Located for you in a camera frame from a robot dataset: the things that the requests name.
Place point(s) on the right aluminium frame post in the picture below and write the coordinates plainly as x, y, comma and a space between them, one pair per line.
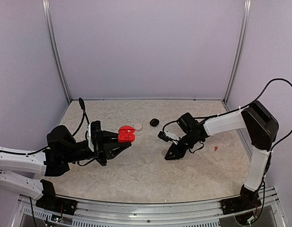
239, 50

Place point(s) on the left aluminium frame post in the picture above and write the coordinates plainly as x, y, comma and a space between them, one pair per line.
54, 48

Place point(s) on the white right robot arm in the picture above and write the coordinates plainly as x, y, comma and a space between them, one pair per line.
261, 126

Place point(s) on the red round object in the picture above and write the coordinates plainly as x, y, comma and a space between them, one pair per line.
126, 134

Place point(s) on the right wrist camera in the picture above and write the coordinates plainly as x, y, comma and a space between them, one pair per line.
168, 136

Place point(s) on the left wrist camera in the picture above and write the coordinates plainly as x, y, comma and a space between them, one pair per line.
93, 130

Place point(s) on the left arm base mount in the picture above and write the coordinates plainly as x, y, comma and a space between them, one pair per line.
57, 204

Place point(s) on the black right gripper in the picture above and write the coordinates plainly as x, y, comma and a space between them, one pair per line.
178, 153

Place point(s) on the pink round lid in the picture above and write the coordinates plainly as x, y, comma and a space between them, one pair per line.
138, 126

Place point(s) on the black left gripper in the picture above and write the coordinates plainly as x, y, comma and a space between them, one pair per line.
100, 156

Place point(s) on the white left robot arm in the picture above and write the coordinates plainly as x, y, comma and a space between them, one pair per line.
54, 160

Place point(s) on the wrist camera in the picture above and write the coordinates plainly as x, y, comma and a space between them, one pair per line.
168, 136
93, 130

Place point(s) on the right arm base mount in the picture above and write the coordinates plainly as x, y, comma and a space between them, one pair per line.
239, 204

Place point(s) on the black earbud charging case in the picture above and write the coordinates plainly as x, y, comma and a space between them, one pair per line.
154, 122

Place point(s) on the front aluminium rail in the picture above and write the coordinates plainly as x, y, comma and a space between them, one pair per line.
90, 213

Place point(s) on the aluminium frame post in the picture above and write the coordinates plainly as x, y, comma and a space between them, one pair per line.
54, 48
239, 50

